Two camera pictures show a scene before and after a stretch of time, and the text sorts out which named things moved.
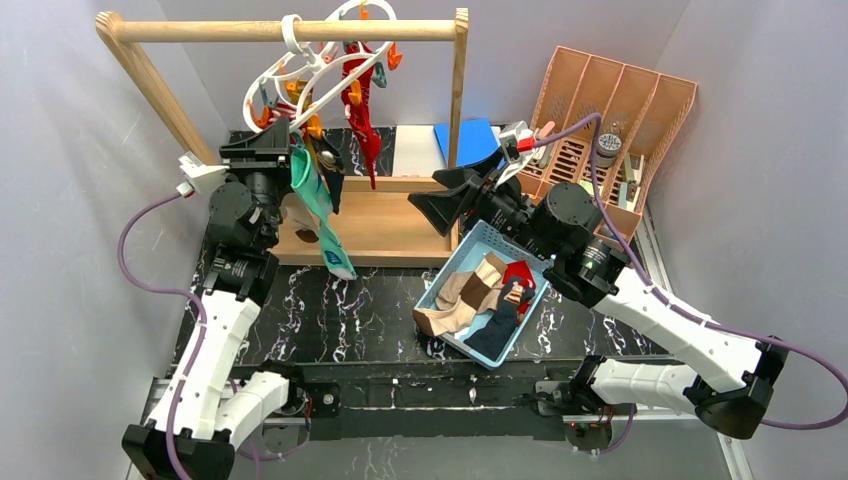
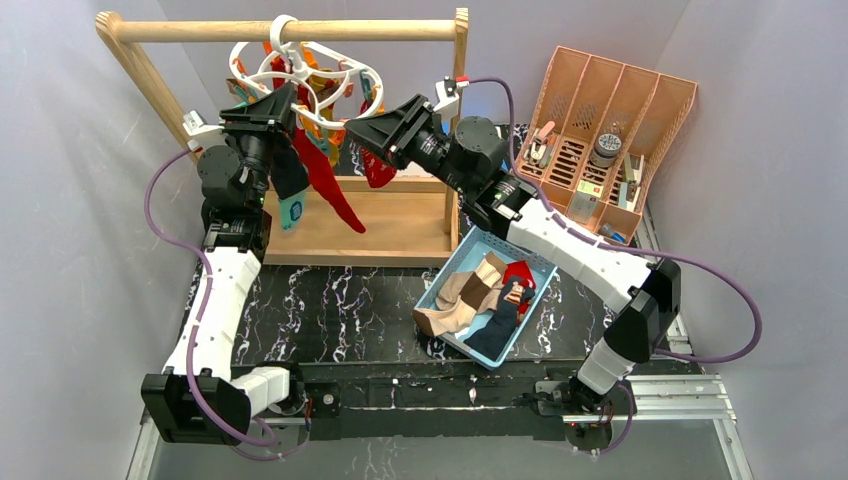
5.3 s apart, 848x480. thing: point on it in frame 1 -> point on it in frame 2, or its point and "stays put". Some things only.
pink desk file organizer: [639, 111] stays put
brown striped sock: [462, 295] stays put
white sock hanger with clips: [317, 54] -> [295, 61]
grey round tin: [607, 149] stays put
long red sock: [358, 77] -> [323, 179]
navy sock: [332, 166] -> [289, 176]
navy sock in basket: [491, 341] stays put
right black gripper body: [479, 196] -> [403, 130]
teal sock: [309, 186] -> [292, 210]
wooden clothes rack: [387, 222] stays put
